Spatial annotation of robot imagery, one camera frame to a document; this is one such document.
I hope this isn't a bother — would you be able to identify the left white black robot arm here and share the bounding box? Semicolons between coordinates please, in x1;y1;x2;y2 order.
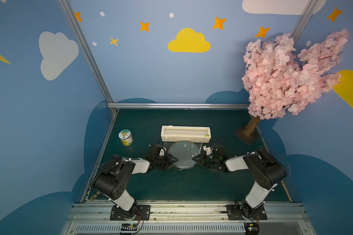
90;152;178;212

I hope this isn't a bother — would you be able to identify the clear plastic wrap sheet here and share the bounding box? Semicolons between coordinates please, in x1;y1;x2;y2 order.
164;139;202;170

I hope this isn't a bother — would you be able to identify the aluminium back frame bar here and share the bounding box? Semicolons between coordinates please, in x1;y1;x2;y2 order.
107;103;249;110

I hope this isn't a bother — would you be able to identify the pink cherry blossom tree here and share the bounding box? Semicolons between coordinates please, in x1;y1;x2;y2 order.
235;29;350;144

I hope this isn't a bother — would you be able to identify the round grey glass plate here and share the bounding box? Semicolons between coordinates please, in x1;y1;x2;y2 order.
167;140;201;169

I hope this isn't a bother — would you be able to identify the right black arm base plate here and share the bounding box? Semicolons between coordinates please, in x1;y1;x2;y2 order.
225;204;268;221

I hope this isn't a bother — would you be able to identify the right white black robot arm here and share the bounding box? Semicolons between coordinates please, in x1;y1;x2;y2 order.
192;145;289;217

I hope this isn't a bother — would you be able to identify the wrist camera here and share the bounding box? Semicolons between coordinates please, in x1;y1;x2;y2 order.
203;143;226;156
148;144;166;157

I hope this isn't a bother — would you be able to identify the aluminium front rail frame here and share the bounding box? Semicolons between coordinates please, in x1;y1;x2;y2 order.
61;200;316;235

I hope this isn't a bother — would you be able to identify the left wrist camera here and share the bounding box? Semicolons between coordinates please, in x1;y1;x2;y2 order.
148;144;166;157

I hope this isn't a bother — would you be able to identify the white plastic wrap dispenser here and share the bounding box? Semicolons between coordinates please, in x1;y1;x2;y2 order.
161;125;211;143

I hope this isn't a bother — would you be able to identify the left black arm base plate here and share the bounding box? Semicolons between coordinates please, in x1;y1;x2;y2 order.
110;205;151;221

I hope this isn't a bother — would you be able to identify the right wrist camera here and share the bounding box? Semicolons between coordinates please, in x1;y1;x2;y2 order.
203;143;226;156

